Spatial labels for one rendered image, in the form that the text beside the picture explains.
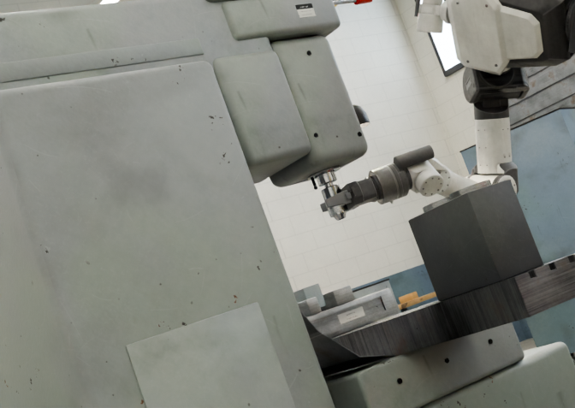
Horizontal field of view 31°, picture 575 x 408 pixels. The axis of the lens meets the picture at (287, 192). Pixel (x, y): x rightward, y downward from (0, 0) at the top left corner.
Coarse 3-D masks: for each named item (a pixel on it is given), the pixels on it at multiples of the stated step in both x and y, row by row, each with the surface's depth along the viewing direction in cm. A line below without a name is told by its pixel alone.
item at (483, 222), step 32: (480, 192) 208; (512, 192) 212; (416, 224) 223; (448, 224) 214; (480, 224) 206; (512, 224) 210; (448, 256) 217; (480, 256) 208; (512, 256) 208; (448, 288) 219
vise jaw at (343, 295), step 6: (342, 288) 266; (348, 288) 267; (324, 294) 267; (330, 294) 265; (336, 294) 264; (342, 294) 265; (348, 294) 266; (330, 300) 265; (336, 300) 264; (342, 300) 265; (348, 300) 266; (324, 306) 268; (330, 306) 266
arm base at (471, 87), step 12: (468, 72) 270; (480, 72) 266; (516, 72) 267; (468, 84) 271; (480, 84) 265; (492, 84) 265; (504, 84) 265; (516, 84) 266; (528, 84) 267; (468, 96) 272
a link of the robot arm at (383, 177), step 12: (384, 168) 254; (360, 180) 251; (372, 180) 252; (384, 180) 251; (396, 180) 252; (360, 192) 248; (372, 192) 250; (384, 192) 251; (396, 192) 253; (348, 204) 254; (360, 204) 256
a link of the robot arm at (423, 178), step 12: (396, 156) 253; (408, 156) 252; (420, 156) 253; (432, 156) 254; (396, 168) 253; (408, 168) 254; (420, 168) 254; (432, 168) 254; (408, 180) 253; (420, 180) 252; (432, 180) 252; (420, 192) 253; (432, 192) 255
